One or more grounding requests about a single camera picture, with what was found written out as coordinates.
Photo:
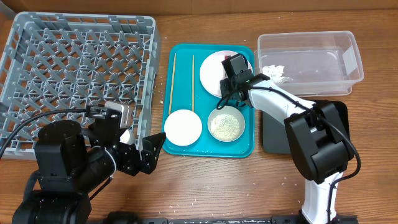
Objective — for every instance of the large white plate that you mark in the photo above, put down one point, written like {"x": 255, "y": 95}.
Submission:
{"x": 212, "y": 71}

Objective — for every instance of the white tissue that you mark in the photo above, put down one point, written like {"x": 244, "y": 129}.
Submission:
{"x": 276, "y": 73}

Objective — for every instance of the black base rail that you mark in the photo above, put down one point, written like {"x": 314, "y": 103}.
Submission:
{"x": 286, "y": 219}

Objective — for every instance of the small white bowl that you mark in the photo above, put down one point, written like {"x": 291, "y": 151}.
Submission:
{"x": 183, "y": 127}

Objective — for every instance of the black tray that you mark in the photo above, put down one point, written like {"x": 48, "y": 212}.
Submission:
{"x": 274, "y": 137}

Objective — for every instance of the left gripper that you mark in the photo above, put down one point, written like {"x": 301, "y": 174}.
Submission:
{"x": 149, "y": 158}

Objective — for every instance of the teal plastic tray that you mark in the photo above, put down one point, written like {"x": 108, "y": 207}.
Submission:
{"x": 184, "y": 91}

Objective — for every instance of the clear plastic bin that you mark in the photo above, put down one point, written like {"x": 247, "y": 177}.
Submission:
{"x": 324, "y": 63}

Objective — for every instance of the grey bowl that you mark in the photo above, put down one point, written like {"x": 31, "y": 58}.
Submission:
{"x": 232, "y": 111}

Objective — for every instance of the wooden chopstick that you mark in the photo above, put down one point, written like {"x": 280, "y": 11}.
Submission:
{"x": 193, "y": 83}
{"x": 172, "y": 84}

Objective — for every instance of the white rice pile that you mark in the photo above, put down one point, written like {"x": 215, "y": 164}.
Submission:
{"x": 225, "y": 127}

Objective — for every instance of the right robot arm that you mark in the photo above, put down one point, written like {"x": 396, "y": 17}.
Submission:
{"x": 317, "y": 134}

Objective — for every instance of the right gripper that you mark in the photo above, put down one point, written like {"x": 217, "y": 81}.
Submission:
{"x": 227, "y": 86}

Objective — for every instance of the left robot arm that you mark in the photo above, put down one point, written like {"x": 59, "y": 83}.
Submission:
{"x": 76, "y": 163}

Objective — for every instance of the grey dishwasher rack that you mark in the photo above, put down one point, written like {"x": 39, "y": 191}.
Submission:
{"x": 56, "y": 64}

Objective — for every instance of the white cup in rack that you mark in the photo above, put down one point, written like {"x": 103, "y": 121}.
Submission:
{"x": 127, "y": 137}

